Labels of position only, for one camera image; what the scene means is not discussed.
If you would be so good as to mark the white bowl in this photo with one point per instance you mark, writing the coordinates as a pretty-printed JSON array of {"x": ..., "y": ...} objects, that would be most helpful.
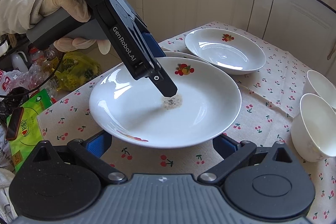
[
  {"x": 318, "y": 84},
  {"x": 313, "y": 129}
]

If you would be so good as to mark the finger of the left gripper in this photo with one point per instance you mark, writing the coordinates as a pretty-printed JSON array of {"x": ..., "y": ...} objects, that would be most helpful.
[
  {"x": 155, "y": 49},
  {"x": 163, "y": 83}
]

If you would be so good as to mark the cherry print tablecloth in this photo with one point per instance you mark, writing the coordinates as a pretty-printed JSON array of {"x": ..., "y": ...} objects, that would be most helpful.
[{"x": 270, "y": 100}]

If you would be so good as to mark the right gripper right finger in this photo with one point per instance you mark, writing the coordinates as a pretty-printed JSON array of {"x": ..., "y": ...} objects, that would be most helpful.
[{"x": 235, "y": 156}]

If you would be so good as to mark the white sleeve left forearm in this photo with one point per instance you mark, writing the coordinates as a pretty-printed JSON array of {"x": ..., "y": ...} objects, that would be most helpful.
[{"x": 18, "y": 16}]

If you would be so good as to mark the large white plate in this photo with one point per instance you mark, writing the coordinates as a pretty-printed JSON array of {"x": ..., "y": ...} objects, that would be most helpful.
[{"x": 183, "y": 55}]

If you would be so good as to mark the white deep plate back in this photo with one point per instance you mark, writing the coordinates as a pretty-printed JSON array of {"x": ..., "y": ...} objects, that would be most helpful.
[{"x": 227, "y": 50}]

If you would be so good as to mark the white kitchen cabinets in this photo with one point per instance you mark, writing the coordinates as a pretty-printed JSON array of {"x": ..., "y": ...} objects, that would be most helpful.
[{"x": 305, "y": 28}]

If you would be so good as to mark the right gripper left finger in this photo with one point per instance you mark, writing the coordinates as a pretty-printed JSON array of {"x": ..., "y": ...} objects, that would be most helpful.
[{"x": 87, "y": 153}]

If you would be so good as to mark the green snack bag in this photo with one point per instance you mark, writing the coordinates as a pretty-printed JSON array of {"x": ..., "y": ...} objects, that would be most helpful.
[{"x": 23, "y": 131}]

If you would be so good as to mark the yellow plastic bag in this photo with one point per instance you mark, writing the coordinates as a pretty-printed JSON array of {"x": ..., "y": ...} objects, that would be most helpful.
[{"x": 75, "y": 70}]

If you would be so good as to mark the left gloved hand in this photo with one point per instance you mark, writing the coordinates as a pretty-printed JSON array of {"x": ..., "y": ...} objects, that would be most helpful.
[{"x": 78, "y": 10}]

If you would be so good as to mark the white plate with stain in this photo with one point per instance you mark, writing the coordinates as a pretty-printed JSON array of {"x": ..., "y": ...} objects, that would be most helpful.
[{"x": 207, "y": 103}]

